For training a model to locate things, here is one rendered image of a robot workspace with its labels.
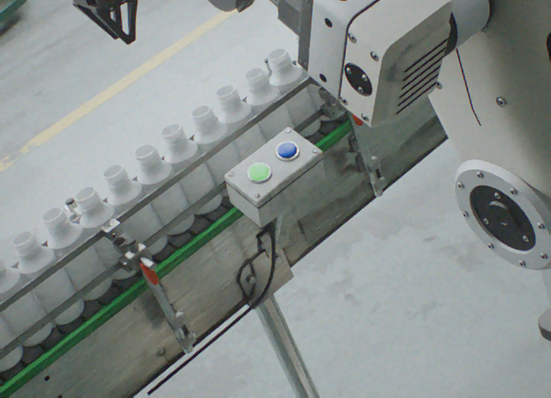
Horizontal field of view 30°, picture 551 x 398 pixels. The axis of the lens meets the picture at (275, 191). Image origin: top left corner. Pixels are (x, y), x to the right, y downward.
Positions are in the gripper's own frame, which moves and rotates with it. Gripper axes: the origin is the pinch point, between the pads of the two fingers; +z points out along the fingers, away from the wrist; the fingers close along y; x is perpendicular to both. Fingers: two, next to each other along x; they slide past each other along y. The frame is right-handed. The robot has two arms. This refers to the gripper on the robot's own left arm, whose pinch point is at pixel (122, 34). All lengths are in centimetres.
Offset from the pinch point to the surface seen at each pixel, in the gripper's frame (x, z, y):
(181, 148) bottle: 5.3, 28.0, -11.0
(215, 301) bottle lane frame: -3, 54, -6
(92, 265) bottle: -17.4, 35.0, -9.6
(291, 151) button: 15.0, 29.4, 5.9
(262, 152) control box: 12.3, 29.1, 1.9
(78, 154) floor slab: 53, 150, -237
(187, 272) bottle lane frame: -4.9, 45.6, -6.3
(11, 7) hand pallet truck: 105, 147, -401
